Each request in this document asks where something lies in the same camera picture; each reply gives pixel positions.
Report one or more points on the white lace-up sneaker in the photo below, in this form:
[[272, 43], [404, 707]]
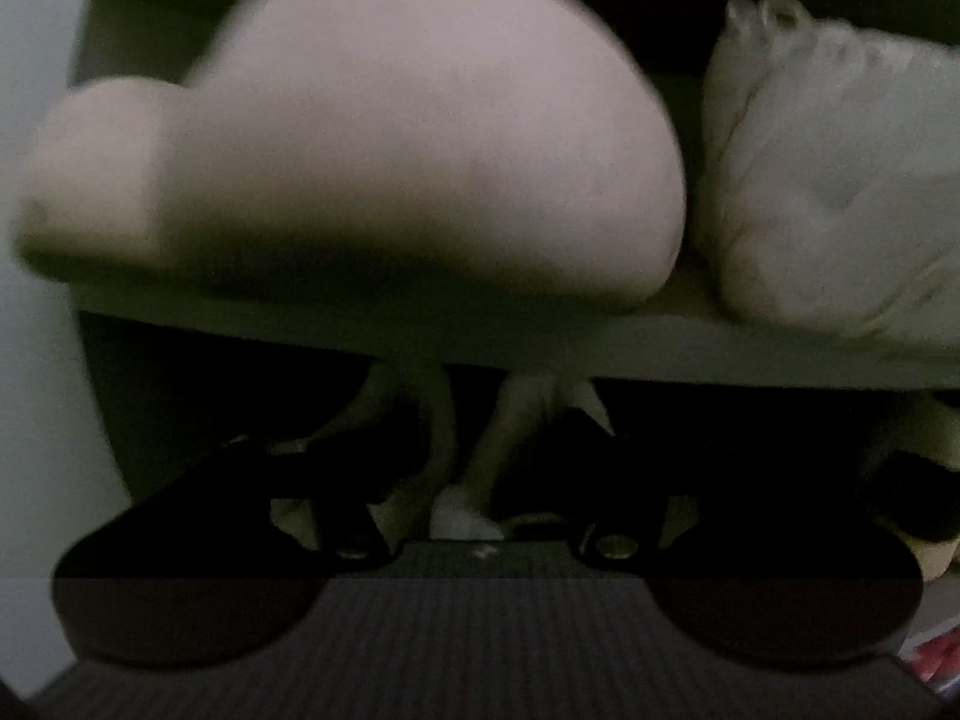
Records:
[[829, 198]]

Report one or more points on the cream clog with charms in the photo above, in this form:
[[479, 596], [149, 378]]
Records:
[[514, 141]]

